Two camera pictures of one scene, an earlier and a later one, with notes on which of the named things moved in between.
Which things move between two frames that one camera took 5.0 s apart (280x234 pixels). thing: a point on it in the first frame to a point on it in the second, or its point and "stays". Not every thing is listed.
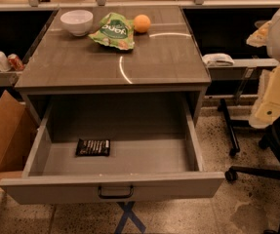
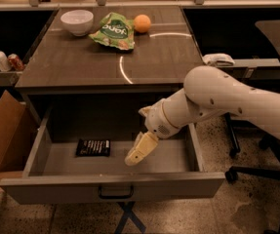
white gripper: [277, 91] to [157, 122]
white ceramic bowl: [77, 21] stays
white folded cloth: [218, 59] stays
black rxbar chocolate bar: [93, 147] stays
